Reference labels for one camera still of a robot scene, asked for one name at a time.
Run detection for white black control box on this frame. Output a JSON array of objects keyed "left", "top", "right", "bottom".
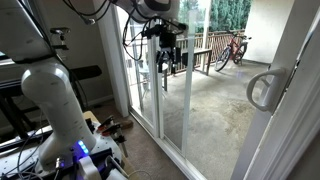
[{"left": 77, "top": 153, "right": 130, "bottom": 180}]

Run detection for fixed glass door panel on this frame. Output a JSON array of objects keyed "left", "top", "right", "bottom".
[{"left": 127, "top": 13, "right": 165, "bottom": 138}]

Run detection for wooden table top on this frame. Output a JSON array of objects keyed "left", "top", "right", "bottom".
[{"left": 82, "top": 110, "right": 142, "bottom": 180}]

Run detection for brown object on carpet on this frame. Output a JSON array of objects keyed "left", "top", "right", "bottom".
[{"left": 118, "top": 118, "right": 135, "bottom": 130}]

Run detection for white door handle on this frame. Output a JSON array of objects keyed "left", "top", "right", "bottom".
[{"left": 246, "top": 67, "right": 288, "bottom": 115}]

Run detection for large red-handled clamp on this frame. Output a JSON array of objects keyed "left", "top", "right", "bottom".
[{"left": 101, "top": 123, "right": 130, "bottom": 158}]

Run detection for wooden patio bench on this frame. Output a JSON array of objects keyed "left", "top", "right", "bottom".
[{"left": 163, "top": 47, "right": 214, "bottom": 92}]

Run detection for gray base cable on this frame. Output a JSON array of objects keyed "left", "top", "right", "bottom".
[{"left": 15, "top": 125, "right": 46, "bottom": 180}]

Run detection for window with white frame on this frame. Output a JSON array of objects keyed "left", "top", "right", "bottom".
[{"left": 0, "top": 49, "right": 17, "bottom": 66}]

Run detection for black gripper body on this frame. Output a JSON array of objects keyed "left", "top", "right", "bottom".
[{"left": 158, "top": 31, "right": 178, "bottom": 58}]

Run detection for camera on mount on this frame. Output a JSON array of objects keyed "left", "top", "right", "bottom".
[{"left": 49, "top": 27, "right": 72, "bottom": 52}]

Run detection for white patio table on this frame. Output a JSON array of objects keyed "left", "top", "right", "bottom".
[{"left": 138, "top": 59, "right": 169, "bottom": 101}]

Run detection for white perforated base plate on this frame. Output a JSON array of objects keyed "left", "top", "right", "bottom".
[{"left": 0, "top": 121, "right": 123, "bottom": 180}]

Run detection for black metal stand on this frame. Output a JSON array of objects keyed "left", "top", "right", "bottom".
[{"left": 0, "top": 78, "right": 46, "bottom": 142}]

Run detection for small red-handled clamp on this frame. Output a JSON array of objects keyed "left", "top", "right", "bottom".
[{"left": 97, "top": 114, "right": 116, "bottom": 132}]

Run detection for black padded bench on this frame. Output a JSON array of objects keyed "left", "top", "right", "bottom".
[{"left": 69, "top": 64, "right": 103, "bottom": 82}]

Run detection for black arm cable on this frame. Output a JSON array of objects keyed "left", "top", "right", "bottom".
[{"left": 62, "top": 0, "right": 188, "bottom": 63}]

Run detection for white sliding glass door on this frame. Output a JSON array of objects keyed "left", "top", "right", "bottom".
[{"left": 181, "top": 0, "right": 318, "bottom": 180}]

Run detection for red bicycle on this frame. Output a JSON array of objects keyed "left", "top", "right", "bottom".
[{"left": 214, "top": 30, "right": 253, "bottom": 73}]

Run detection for green trees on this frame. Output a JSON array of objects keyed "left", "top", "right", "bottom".
[{"left": 178, "top": 0, "right": 253, "bottom": 34}]

